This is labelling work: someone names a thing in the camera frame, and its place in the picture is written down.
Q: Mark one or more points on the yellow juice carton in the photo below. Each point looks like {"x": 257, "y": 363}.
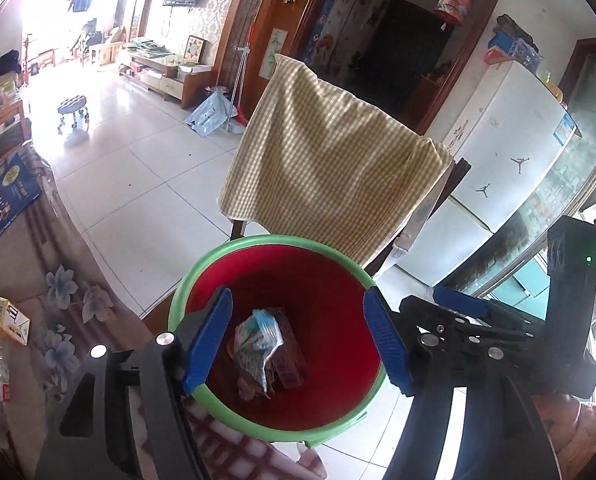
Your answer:
{"x": 13, "y": 323}

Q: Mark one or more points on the checkered yellow cloth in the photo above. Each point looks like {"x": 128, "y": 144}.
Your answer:
{"x": 301, "y": 115}

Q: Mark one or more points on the wooden TV cabinet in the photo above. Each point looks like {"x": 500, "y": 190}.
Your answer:
{"x": 167, "y": 76}

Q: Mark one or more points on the blue book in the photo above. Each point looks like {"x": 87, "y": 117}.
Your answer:
{"x": 18, "y": 190}

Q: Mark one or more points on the right hand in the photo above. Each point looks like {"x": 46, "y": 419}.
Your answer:
{"x": 571, "y": 426}

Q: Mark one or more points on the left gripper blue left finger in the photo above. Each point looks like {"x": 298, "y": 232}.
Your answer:
{"x": 207, "y": 339}

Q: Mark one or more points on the dark wooden chair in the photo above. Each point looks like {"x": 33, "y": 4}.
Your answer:
{"x": 418, "y": 219}

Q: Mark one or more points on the white refrigerator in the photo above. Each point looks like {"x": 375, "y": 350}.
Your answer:
{"x": 511, "y": 132}

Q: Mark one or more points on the blue white snack wrapper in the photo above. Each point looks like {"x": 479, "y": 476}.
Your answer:
{"x": 255, "y": 342}

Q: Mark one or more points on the small round wheeled stool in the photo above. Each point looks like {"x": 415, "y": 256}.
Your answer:
{"x": 77, "y": 108}

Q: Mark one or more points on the blue plastic bag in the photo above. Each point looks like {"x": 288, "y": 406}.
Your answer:
{"x": 216, "y": 112}

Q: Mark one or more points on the red green trash bin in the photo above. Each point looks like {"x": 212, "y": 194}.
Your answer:
{"x": 327, "y": 371}

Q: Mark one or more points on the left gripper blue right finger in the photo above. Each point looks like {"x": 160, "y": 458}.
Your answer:
{"x": 388, "y": 342}

